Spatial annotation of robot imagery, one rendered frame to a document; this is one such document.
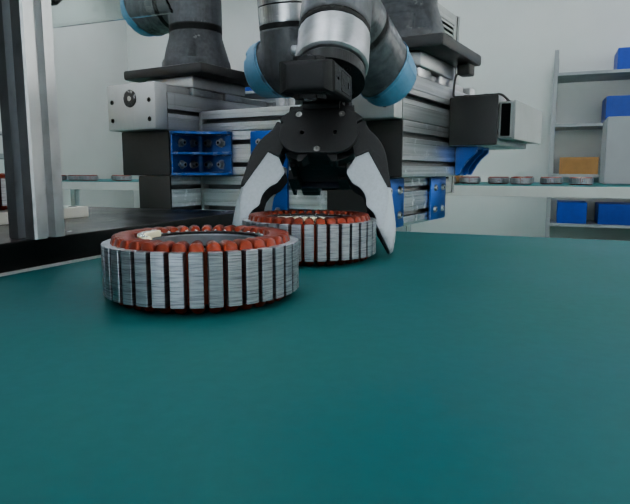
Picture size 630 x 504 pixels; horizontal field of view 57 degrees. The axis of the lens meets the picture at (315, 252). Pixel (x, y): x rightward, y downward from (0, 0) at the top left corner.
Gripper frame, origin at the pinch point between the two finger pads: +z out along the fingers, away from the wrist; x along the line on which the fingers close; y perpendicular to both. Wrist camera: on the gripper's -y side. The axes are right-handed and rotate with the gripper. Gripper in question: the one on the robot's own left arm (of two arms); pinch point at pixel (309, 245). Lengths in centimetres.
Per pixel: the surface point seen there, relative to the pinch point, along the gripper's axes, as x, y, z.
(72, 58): 431, 499, -468
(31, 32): 19.8, -14.3, -10.7
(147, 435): -1.5, -28.4, 18.0
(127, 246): 5.9, -18.6, 8.2
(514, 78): -116, 505, -424
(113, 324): 5.4, -19.2, 12.5
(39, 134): 19.8, -10.4, -4.3
